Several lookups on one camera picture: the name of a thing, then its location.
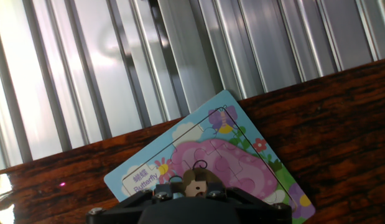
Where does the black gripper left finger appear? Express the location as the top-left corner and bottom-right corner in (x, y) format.
(86, 183), (174, 224)

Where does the girl head puzzle piece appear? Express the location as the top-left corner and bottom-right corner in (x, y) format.
(170, 167), (224, 198)

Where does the colourful butterfly puzzle board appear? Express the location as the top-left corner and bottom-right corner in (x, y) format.
(103, 90), (317, 224)

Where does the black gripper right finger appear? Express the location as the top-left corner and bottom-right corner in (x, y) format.
(206, 182), (292, 224)

